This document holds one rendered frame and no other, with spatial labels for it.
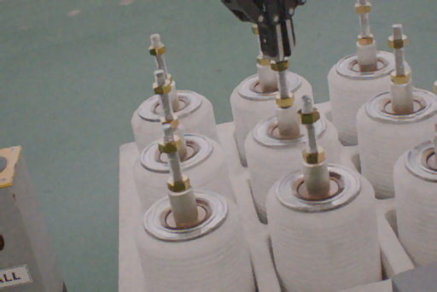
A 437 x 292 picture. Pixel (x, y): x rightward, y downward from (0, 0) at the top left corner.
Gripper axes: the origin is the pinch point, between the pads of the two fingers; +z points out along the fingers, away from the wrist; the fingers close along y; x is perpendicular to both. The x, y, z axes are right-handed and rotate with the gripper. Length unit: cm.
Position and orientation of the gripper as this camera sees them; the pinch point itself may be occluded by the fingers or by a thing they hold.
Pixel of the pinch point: (277, 38)
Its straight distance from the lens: 71.9
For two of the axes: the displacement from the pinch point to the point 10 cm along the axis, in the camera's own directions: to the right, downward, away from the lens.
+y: -7.5, 3.9, -5.3
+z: 1.7, 8.9, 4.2
